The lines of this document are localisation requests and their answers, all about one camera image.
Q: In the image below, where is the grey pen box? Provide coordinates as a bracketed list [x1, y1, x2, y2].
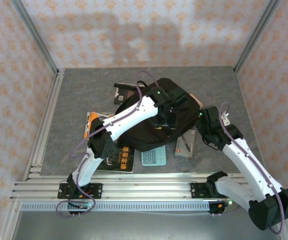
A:
[174, 128, 197, 159]

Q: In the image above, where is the dark book with brown cover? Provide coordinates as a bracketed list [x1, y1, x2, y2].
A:
[113, 82, 144, 106]

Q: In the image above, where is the black backpack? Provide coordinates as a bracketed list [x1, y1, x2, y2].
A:
[115, 77, 201, 152]

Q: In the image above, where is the teal calculator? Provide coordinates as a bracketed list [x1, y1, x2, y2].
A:
[141, 144, 167, 167]

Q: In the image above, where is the black book with orange title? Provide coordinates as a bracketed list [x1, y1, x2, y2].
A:
[95, 143, 136, 174]

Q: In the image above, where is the orange paperback book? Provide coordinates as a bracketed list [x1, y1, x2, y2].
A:
[83, 111, 117, 141]

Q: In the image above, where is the small circuit board green LED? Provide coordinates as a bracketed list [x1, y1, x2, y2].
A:
[215, 198, 240, 210]
[68, 201, 94, 210]

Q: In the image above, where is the grey metal sheet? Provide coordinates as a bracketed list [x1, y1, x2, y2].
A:
[11, 211, 284, 240]

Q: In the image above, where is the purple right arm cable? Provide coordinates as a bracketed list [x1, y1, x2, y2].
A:
[218, 101, 286, 235]

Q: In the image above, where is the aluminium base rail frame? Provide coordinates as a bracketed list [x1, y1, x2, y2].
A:
[10, 172, 283, 202]

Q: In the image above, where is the aluminium corner post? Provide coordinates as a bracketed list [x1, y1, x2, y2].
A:
[10, 0, 59, 75]
[233, 0, 281, 73]

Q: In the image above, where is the slotted grey cable duct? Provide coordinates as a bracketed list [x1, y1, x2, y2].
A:
[21, 201, 211, 212]

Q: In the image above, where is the aluminium table side rail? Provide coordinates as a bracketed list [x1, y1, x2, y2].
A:
[26, 69, 66, 180]

